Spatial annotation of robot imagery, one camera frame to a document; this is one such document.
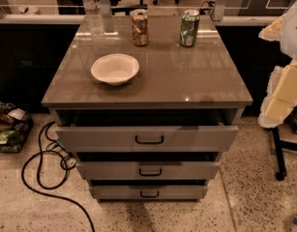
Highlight grey bottom drawer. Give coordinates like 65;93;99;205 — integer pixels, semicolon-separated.
89;180;208;201

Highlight grey drawer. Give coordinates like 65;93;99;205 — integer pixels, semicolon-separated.
56;114;238;153
76;152;219;181
89;180;208;201

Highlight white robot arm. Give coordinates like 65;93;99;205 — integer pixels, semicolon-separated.
258;0;297;129

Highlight grey drawer cabinet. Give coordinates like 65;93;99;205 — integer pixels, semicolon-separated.
41;14;253;203

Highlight grey top drawer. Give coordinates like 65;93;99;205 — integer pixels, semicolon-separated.
56;114;238;153

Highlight grey middle drawer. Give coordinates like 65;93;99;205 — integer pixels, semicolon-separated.
76;152;219;181

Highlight white paper bowl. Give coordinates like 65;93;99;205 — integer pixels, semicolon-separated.
91;54;139;86

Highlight orange soda can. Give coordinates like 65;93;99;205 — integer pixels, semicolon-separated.
132;9;149;46

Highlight green soda can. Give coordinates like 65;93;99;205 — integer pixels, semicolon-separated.
180;10;199;46

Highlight clear plastic water bottle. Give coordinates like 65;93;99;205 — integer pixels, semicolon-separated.
82;0;104;35

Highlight black wheeled stand base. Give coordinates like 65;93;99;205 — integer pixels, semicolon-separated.
271;113;297;181

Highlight box of snack bags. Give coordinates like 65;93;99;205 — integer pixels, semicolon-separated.
0;101;34;154

